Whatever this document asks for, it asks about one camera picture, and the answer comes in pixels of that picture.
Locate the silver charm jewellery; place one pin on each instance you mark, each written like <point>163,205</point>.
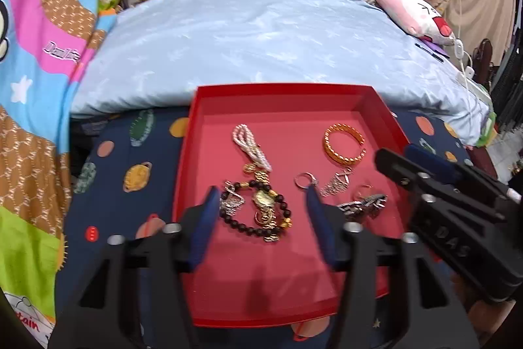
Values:
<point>359,206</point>

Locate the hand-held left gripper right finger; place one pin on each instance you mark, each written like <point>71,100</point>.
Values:
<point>316,218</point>

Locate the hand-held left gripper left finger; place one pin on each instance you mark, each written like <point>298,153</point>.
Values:
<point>206,218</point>

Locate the colourful monkey print blanket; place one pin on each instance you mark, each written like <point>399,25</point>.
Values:
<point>41,87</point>

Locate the silver tassel pendant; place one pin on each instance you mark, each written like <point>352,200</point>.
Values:
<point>333,187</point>

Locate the green cloth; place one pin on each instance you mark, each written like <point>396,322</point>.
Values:
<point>488,130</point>

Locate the navy planet print blanket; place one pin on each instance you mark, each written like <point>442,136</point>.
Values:
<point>122,210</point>

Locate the dark wooden furniture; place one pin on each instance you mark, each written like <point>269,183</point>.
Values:
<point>485,54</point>

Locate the silver charm earring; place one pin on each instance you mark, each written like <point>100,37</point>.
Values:
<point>231,202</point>

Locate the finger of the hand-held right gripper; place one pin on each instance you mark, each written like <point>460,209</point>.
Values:
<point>396,167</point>
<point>433,163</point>

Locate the gold wristwatch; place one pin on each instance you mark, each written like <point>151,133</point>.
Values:
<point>263,199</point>

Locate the light blue pillow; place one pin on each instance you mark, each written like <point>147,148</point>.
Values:
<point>265,38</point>

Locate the red cardboard box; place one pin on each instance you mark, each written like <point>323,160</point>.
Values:
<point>261,283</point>

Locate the black pen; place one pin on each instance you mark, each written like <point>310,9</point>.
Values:
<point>429,49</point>

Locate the pink plush pillow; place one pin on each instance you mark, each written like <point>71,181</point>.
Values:
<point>412,13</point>

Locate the silver hoop earring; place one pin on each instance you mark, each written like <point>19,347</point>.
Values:
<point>296,180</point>

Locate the gold hoop earring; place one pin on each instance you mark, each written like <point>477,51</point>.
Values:
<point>361,187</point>

